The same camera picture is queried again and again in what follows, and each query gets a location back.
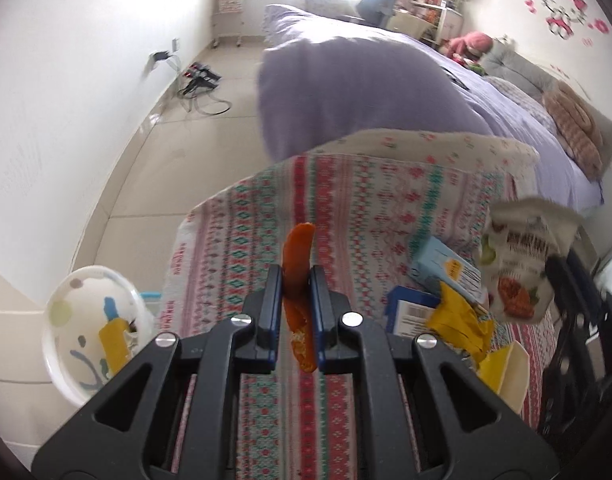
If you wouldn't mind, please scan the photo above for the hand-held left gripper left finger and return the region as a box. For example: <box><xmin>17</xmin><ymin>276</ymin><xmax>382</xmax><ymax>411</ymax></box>
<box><xmin>31</xmin><ymin>264</ymin><xmax>285</xmax><ymax>480</ymax></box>

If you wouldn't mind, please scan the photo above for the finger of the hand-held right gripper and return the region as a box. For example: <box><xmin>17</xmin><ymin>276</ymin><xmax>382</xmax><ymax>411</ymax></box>
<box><xmin>568</xmin><ymin>227</ymin><xmax>600</xmax><ymax>273</ymax></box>
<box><xmin>543</xmin><ymin>255</ymin><xmax>581</xmax><ymax>321</ymax></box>

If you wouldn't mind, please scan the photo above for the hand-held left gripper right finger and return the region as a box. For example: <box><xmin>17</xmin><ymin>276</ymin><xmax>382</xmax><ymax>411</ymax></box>
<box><xmin>308</xmin><ymin>265</ymin><xmax>561</xmax><ymax>480</ymax></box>

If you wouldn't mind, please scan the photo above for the fruit print snack packet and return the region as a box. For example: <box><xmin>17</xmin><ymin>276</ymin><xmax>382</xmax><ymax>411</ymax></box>
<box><xmin>480</xmin><ymin>197</ymin><xmax>584</xmax><ymax>323</ymax></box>

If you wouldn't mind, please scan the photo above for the orange peel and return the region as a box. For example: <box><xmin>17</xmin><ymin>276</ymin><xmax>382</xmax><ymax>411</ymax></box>
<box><xmin>282</xmin><ymin>222</ymin><xmax>317</xmax><ymax>373</ymax></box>

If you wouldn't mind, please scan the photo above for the yellow sponge block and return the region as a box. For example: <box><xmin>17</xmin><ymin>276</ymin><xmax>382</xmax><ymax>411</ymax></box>
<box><xmin>98</xmin><ymin>317</ymin><xmax>132</xmax><ymax>376</ymax></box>

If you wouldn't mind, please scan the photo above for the white dotted trash bin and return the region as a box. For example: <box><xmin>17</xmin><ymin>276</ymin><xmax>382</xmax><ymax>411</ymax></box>
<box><xmin>41</xmin><ymin>265</ymin><xmax>157</xmax><ymax>408</ymax></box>

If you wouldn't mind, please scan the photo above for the dark blue carton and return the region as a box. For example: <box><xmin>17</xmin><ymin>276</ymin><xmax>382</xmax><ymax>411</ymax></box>
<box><xmin>386</xmin><ymin>286</ymin><xmax>444</xmax><ymax>336</ymax></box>

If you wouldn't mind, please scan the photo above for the yellow crumpled wrapper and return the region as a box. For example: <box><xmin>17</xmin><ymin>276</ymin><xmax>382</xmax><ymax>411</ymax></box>
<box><xmin>426</xmin><ymin>282</ymin><xmax>495</xmax><ymax>363</ymax></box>

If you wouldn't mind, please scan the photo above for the patterned tablecloth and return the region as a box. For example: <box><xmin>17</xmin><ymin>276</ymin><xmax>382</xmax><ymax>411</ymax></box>
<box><xmin>168</xmin><ymin>152</ymin><xmax>559</xmax><ymax>480</ymax></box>

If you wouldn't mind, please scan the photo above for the light blue box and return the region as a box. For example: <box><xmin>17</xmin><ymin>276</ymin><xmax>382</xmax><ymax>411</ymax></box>
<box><xmin>411</xmin><ymin>236</ymin><xmax>486</xmax><ymax>303</ymax></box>

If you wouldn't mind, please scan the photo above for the brown plush pillow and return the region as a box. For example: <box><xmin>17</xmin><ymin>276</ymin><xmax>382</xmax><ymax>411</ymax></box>
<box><xmin>542</xmin><ymin>82</ymin><xmax>604</xmax><ymax>178</ymax></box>

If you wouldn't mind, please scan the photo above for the patterned lilac pillow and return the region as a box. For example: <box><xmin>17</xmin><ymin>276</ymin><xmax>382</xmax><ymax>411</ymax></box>
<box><xmin>488</xmin><ymin>76</ymin><xmax>549</xmax><ymax>126</ymax></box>

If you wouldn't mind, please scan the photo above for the cream floral cloth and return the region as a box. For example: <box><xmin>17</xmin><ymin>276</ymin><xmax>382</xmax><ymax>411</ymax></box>
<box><xmin>306</xmin><ymin>129</ymin><xmax>541</xmax><ymax>201</ymax></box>

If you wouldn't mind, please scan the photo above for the grey pillow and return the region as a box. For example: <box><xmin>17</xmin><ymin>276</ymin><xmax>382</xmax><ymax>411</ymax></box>
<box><xmin>480</xmin><ymin>37</ymin><xmax>556</xmax><ymax>93</ymax></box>

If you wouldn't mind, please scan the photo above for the purple duvet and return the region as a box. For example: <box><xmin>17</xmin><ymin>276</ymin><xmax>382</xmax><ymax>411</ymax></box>
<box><xmin>257</xmin><ymin>4</ymin><xmax>601</xmax><ymax>211</ymax></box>

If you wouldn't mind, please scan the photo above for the pink plush toy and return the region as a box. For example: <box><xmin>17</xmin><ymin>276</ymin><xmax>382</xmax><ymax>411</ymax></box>
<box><xmin>446</xmin><ymin>31</ymin><xmax>492</xmax><ymax>61</ymax></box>

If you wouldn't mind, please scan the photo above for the white desk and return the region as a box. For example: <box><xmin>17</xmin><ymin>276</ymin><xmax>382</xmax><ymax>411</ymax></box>
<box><xmin>393</xmin><ymin>10</ymin><xmax>437</xmax><ymax>36</ymax></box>

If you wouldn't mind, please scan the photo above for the white storage shelf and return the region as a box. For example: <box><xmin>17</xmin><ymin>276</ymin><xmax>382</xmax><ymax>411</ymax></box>
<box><xmin>413</xmin><ymin>0</ymin><xmax>471</xmax><ymax>43</ymax></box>

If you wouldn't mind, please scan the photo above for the grey bench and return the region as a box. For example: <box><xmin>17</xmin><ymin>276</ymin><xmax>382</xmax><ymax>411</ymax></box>
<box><xmin>302</xmin><ymin>0</ymin><xmax>359</xmax><ymax>17</ymax></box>

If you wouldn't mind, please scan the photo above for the pink folding chair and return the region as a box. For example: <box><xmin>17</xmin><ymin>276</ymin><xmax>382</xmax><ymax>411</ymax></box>
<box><xmin>213</xmin><ymin>0</ymin><xmax>247</xmax><ymax>48</ymax></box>

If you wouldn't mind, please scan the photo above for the dark desk chair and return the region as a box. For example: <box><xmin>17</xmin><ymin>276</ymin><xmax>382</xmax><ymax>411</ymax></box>
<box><xmin>358</xmin><ymin>0</ymin><xmax>397</xmax><ymax>28</ymax></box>

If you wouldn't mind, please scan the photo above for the clear floor cable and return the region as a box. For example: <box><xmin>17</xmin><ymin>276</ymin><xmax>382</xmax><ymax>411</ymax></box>
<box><xmin>178</xmin><ymin>87</ymin><xmax>233</xmax><ymax>116</ymax></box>

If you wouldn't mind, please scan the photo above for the pink cartoon cat wall sticker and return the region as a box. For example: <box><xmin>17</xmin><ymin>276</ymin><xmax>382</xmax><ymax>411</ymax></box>
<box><xmin>508</xmin><ymin>0</ymin><xmax>611</xmax><ymax>38</ymax></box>

